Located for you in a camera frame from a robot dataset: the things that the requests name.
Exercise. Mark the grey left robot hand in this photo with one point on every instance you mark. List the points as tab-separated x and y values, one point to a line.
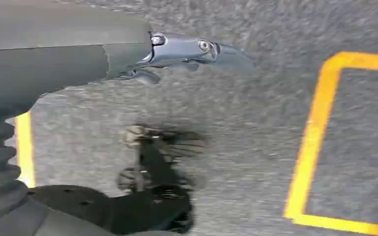
45	39

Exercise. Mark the yellow floor tape strip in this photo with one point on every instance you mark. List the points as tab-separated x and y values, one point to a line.
25	150

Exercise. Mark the yellow floor tape outline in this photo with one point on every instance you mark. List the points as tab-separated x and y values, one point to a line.
313	136

